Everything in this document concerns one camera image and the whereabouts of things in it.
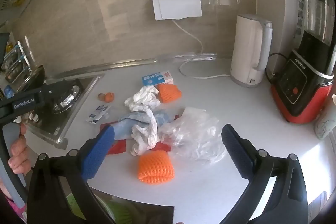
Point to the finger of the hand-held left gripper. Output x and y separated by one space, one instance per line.
48 92

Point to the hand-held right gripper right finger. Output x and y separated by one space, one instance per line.
236 145

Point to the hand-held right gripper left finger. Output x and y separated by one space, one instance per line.
98 153

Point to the red snack packet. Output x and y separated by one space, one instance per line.
118 148
162 147

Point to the light blue cloth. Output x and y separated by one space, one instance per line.
128 123

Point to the clear plastic bag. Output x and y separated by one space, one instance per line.
194 132

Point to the white tissue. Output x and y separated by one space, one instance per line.
147 134
141 98

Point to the orange foam fruit net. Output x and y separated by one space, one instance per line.
156 167
169 92

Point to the blue white milk carton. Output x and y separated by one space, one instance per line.
155 79

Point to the person's left hand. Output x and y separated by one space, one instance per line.
21 153

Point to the black gas stove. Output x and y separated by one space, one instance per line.
52 121

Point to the clear plastic wrapper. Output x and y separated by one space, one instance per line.
97 115

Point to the condiment rack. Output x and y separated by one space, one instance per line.
15 61

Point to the brown shell piece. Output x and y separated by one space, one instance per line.
101 96

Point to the orange peel piece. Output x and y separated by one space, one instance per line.
109 97

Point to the pale patterned mug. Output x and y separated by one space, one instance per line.
325 127

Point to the red black blender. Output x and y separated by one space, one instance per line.
302 77

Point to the white electric kettle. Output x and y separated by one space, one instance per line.
246 50

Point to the pink floral clothing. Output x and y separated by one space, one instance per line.
15 214

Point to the white wall outlet cover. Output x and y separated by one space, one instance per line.
177 5

